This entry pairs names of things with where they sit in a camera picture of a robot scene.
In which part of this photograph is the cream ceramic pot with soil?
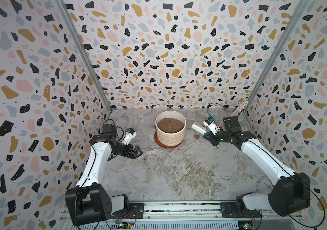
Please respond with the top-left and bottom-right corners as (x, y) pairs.
(154, 111), (187, 146)

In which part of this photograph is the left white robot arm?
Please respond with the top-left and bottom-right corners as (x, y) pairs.
(65, 128), (142, 227)

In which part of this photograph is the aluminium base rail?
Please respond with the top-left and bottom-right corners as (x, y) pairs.
(59, 200), (308, 230)

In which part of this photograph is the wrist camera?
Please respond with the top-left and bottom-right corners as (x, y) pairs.
(122, 128), (137, 145)
(203, 115), (220, 135)

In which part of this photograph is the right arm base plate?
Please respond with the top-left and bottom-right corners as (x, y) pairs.
(220, 202), (261, 218)

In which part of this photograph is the terracotta saucer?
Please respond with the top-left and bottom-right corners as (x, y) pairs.
(154, 132), (181, 149)

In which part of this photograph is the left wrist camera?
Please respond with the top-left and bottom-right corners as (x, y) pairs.
(122, 128), (137, 145)

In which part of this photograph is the white scrub brush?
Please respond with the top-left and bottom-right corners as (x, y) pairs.
(191, 122), (207, 135)

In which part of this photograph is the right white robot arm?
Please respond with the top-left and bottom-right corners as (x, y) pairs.
(203, 116), (311, 217)

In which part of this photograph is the glitter silver microphone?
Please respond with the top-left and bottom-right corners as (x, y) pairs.
(232, 101), (248, 116)

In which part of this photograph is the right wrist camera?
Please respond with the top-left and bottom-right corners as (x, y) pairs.
(203, 115), (220, 135)

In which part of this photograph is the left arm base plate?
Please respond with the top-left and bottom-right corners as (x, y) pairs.
(116, 203), (145, 220)

